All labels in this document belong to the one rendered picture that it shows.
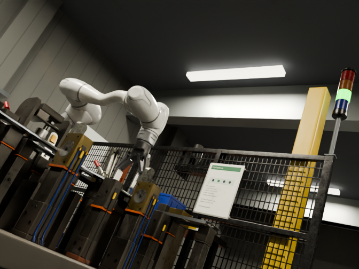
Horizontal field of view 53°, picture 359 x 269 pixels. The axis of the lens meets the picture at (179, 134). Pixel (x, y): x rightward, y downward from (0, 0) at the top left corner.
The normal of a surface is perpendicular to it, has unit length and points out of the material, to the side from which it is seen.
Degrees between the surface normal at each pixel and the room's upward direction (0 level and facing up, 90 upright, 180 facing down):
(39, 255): 90
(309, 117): 90
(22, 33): 90
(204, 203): 90
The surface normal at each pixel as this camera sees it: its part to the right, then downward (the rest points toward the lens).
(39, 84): 0.79, 0.05
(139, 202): -0.53, -0.53
